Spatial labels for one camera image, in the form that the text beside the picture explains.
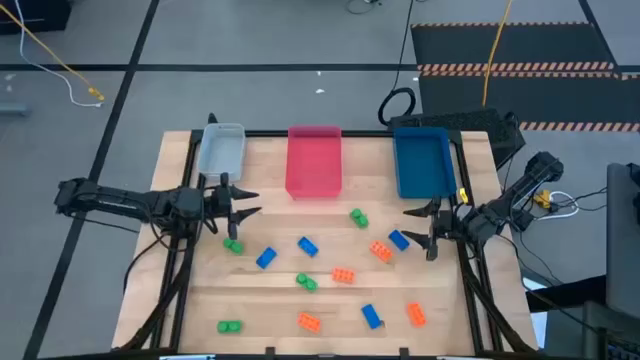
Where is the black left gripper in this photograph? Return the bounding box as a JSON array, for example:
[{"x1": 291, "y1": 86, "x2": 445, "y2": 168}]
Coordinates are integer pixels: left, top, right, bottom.
[{"x1": 202, "y1": 172, "x2": 263, "y2": 241}]

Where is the white plastic bin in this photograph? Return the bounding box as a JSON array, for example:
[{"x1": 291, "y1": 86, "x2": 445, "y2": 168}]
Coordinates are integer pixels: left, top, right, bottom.
[{"x1": 197, "y1": 122, "x2": 247, "y2": 182}]

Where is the grey monitor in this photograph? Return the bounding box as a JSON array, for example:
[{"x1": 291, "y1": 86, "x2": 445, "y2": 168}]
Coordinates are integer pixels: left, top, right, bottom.
[{"x1": 605, "y1": 162, "x2": 640, "y2": 321}]

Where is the yellow cable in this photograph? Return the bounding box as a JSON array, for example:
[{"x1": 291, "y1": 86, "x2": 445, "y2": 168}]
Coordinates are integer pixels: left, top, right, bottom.
[
  {"x1": 481, "y1": 0, "x2": 515, "y2": 108},
  {"x1": 0, "y1": 3, "x2": 106, "y2": 101}
]

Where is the black furniture base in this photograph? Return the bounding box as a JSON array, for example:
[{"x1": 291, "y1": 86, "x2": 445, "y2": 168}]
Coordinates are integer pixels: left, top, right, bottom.
[{"x1": 525, "y1": 273, "x2": 640, "y2": 360}]

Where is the red translucent plastic bin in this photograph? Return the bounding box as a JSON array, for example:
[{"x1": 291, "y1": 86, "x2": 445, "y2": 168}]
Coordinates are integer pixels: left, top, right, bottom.
[{"x1": 284, "y1": 124, "x2": 344, "y2": 200}]

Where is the blue toy brick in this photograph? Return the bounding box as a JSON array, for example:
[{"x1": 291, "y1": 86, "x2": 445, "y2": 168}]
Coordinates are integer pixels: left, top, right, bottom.
[
  {"x1": 361, "y1": 303, "x2": 385, "y2": 331},
  {"x1": 387, "y1": 229, "x2": 411, "y2": 252},
  {"x1": 255, "y1": 246, "x2": 278, "y2": 270},
  {"x1": 296, "y1": 236, "x2": 320, "y2": 258}
]

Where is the white cable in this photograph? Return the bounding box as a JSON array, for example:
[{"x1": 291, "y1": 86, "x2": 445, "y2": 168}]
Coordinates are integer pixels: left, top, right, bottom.
[
  {"x1": 537, "y1": 190, "x2": 580, "y2": 222},
  {"x1": 13, "y1": 0, "x2": 105, "y2": 109}
]

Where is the black hazard-striped mat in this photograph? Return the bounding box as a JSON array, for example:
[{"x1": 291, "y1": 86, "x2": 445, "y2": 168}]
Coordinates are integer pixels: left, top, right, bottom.
[
  {"x1": 410, "y1": 22, "x2": 617, "y2": 72},
  {"x1": 418, "y1": 71, "x2": 640, "y2": 133}
]

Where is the black cable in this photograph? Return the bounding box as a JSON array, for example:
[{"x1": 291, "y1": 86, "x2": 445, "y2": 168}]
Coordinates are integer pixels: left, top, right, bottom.
[
  {"x1": 123, "y1": 230, "x2": 170, "y2": 294},
  {"x1": 377, "y1": 0, "x2": 418, "y2": 127},
  {"x1": 346, "y1": 0, "x2": 384, "y2": 15}
]

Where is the black aluminium table frame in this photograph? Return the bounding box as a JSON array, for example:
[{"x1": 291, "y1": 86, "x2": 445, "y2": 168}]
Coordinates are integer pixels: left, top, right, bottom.
[{"x1": 112, "y1": 129, "x2": 539, "y2": 360}]

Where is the black box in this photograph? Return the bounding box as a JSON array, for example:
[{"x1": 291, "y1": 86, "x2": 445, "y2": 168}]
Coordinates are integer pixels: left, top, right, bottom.
[{"x1": 0, "y1": 0, "x2": 71, "y2": 35}]

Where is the blue plastic bin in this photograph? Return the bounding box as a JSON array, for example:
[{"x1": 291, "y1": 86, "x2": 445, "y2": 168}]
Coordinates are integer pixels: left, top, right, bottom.
[{"x1": 392, "y1": 126, "x2": 458, "y2": 200}]

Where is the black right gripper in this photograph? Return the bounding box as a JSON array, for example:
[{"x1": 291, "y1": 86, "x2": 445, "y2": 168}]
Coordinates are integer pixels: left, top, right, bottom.
[{"x1": 400, "y1": 196, "x2": 469, "y2": 262}]

